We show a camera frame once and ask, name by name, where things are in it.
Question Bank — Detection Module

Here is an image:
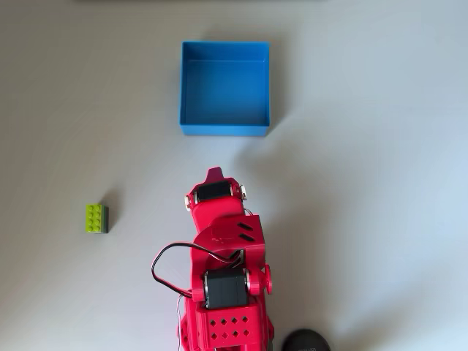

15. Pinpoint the green lego brick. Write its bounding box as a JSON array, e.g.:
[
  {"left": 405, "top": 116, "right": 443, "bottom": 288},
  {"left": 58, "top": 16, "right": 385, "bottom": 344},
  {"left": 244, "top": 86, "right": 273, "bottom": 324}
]
[{"left": 85, "top": 203, "right": 110, "bottom": 234}]

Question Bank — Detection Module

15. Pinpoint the blue box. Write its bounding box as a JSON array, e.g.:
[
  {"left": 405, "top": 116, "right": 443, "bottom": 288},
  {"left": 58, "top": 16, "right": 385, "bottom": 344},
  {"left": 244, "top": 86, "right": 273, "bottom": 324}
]
[{"left": 178, "top": 40, "right": 271, "bottom": 137}]

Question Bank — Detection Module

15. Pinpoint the black round object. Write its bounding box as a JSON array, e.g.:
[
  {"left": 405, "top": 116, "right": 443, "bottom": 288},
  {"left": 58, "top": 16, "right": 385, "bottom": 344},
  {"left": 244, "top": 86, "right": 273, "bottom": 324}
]
[{"left": 280, "top": 328, "right": 332, "bottom": 351}]

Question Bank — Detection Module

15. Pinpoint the black red looped servo cable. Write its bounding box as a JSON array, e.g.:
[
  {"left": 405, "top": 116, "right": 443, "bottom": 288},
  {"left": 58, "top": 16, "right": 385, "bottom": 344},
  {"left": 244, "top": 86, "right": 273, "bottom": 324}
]
[{"left": 151, "top": 242, "right": 244, "bottom": 298}]

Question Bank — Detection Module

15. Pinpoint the thin servo cable along arm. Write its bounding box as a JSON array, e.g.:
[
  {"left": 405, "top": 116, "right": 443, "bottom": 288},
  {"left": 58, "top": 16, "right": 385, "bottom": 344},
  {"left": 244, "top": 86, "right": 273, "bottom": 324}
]
[{"left": 176, "top": 294, "right": 185, "bottom": 350}]

